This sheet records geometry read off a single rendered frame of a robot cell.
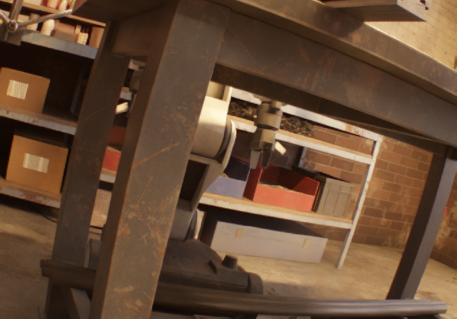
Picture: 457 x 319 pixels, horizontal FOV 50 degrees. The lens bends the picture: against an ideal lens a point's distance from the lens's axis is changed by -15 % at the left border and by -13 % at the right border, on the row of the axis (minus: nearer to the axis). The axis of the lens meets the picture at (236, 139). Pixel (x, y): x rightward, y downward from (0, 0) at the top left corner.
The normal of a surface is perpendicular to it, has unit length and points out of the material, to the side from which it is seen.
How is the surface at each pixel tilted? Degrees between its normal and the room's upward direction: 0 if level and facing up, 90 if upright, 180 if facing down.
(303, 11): 90
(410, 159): 90
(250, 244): 90
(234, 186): 90
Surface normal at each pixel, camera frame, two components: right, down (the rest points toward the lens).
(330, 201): 0.40, 0.15
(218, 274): 0.39, -0.60
